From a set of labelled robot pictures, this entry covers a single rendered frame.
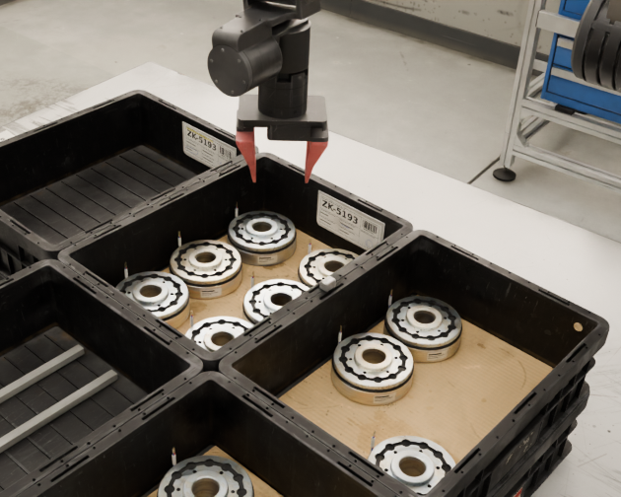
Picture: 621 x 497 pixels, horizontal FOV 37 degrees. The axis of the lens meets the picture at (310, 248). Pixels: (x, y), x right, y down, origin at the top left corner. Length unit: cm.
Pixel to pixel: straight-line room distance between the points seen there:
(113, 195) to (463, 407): 68
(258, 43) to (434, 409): 50
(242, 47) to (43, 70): 304
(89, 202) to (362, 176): 58
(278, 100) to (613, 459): 68
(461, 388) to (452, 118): 253
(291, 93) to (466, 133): 254
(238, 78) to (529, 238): 89
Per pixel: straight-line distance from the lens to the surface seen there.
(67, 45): 421
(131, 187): 157
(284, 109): 107
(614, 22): 140
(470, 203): 182
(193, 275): 132
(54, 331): 129
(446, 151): 344
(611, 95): 308
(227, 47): 98
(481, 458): 100
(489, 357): 127
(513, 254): 170
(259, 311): 125
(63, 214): 152
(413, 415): 117
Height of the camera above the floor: 165
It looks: 35 degrees down
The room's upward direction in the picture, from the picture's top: 3 degrees clockwise
